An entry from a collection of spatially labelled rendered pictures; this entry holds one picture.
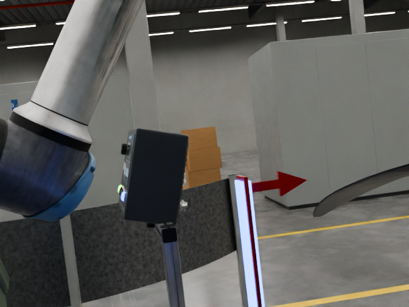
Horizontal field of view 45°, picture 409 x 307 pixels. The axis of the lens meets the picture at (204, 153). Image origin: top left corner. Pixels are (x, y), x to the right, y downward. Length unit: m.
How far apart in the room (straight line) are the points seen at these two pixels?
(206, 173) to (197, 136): 0.66
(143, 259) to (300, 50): 4.98
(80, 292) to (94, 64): 1.67
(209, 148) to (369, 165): 2.86
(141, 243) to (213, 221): 0.46
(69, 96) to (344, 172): 6.45
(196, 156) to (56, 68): 7.96
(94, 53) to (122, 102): 5.83
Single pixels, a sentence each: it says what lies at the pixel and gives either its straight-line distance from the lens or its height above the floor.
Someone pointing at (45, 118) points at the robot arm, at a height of 1.28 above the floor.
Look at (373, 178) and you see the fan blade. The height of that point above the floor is 1.18.
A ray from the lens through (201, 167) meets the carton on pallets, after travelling 8.65.
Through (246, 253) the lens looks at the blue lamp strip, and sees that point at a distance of 0.47.
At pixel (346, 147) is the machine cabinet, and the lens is 7.03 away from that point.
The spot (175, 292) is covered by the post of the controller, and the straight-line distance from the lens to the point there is 1.02.
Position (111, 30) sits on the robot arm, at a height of 1.38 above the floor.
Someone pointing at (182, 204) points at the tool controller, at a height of 1.08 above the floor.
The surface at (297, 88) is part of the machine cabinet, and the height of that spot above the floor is 1.61.
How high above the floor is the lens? 1.24
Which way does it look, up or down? 3 degrees down
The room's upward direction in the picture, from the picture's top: 7 degrees counter-clockwise
